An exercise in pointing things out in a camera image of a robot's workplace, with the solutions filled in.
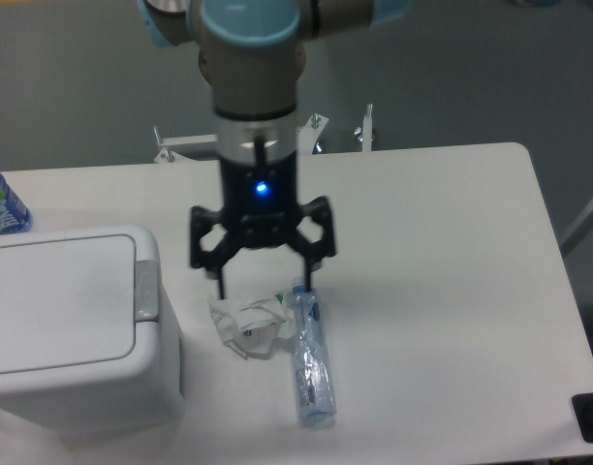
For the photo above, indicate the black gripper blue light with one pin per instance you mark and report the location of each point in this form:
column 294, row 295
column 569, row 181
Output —
column 260, row 211

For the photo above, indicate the white plastic trash can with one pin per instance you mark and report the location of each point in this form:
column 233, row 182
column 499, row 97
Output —
column 89, row 341

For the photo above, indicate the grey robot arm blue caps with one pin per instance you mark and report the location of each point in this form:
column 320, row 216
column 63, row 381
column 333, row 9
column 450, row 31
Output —
column 251, row 55

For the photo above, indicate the crumpled white paper wrapper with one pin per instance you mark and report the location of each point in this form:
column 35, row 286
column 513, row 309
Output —
column 253, row 326

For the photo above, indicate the crushed clear plastic bottle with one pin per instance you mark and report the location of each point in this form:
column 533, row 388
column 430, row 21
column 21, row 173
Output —
column 315, row 395

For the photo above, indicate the blue labelled water bottle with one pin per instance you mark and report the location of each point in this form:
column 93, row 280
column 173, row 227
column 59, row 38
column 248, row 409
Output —
column 15, row 216

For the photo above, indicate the black clamp at table corner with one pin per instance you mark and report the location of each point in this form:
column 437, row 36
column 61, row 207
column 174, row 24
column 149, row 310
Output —
column 583, row 407

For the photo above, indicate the white pedestal base frame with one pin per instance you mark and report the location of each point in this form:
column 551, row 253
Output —
column 311, row 140

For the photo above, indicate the white frame at right edge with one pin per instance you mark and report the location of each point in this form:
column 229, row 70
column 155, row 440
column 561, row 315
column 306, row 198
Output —
column 578, row 230

